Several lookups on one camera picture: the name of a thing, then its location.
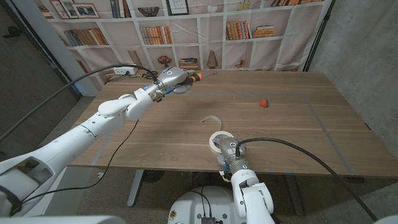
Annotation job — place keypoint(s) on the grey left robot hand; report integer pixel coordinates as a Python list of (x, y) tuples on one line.
[(174, 79)]

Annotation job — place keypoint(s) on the red toy strawberry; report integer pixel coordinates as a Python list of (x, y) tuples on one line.
[(263, 103)]

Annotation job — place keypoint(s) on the white masking tape roll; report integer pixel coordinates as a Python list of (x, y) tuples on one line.
[(212, 140)]

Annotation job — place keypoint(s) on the white power strip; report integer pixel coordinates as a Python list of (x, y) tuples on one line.
[(124, 71)]

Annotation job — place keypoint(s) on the white robot torso base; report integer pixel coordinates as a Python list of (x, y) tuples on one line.
[(202, 205)]

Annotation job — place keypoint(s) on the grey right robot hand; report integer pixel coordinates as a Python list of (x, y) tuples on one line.
[(231, 151)]

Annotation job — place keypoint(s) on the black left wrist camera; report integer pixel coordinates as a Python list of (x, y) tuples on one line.
[(160, 99)]

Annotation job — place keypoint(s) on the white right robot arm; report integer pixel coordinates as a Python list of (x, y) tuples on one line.
[(248, 199)]

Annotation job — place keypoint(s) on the printed bookshelf backdrop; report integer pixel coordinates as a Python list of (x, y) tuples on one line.
[(211, 34)]

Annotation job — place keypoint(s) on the white table leg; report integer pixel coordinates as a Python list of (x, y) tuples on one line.
[(135, 186)]

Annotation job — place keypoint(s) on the black orange screwdriver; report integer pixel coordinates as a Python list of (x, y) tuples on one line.
[(199, 76)]

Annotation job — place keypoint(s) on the black backdrop stand pole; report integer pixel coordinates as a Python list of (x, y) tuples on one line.
[(317, 37)]

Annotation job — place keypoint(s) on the grey table leg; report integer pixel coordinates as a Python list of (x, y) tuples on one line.
[(293, 196)]

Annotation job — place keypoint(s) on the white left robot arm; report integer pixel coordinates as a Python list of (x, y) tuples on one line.
[(77, 137)]

